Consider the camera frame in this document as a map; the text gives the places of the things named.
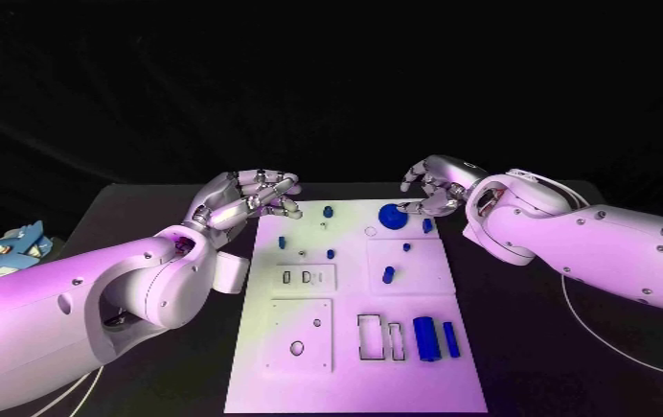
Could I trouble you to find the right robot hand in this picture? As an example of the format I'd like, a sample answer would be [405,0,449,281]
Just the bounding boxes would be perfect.
[395,153,492,218]

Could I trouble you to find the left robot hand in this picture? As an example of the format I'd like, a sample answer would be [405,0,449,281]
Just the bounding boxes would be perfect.
[182,168,306,234]

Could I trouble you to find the white task board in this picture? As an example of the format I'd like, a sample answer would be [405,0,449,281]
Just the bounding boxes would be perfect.
[222,198,489,415]

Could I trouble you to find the blue gear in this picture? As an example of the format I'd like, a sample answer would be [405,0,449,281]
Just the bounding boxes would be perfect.
[378,202,413,231]

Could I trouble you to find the blue and white toy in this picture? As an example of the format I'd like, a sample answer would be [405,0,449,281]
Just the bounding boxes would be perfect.
[0,220,56,278]

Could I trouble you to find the thin blue cylinder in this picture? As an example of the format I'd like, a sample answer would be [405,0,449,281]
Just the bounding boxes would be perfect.
[441,321,463,359]

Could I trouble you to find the thick blue cylinder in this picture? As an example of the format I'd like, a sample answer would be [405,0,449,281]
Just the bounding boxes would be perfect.
[413,315,444,362]

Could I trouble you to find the white cable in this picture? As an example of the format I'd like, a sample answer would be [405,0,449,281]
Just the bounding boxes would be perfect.
[560,272,663,373]
[532,174,593,210]
[29,365,106,417]

